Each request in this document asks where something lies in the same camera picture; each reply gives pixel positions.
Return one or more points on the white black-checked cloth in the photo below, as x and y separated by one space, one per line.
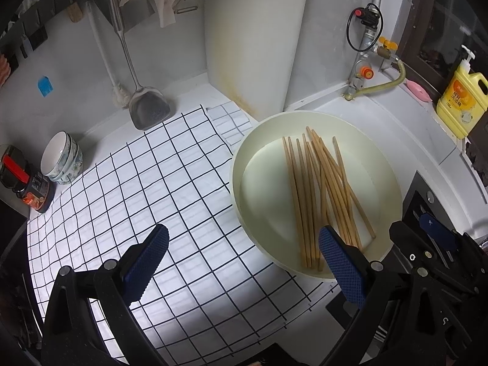
152 183

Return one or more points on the pink soap dish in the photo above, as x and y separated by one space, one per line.
417 89

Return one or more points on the blue silicone brush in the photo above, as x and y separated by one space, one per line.
45 87

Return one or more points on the black valve with red button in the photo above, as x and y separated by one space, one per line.
369 15

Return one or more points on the cream round basin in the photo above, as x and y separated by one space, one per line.
267 183

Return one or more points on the white dish brush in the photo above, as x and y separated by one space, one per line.
121 97

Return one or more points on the dark window frame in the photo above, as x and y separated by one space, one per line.
438 26

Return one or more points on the dark soy sauce bottle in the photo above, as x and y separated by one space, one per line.
36 190

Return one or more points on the orange-capped pipe fitting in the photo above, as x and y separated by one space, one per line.
366 72

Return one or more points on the yellow detergent pump bottle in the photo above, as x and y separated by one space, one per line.
461 103

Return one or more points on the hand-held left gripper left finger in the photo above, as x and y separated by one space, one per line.
146 263

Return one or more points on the pile of wooden chopsticks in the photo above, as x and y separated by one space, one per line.
305 198

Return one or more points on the slotted metal spatula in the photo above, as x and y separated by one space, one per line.
150 110

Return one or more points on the black wall rack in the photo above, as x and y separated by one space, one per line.
42 15

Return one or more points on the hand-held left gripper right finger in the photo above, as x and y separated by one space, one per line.
343 267

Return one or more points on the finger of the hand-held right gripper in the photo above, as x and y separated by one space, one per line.
410 242
434 228

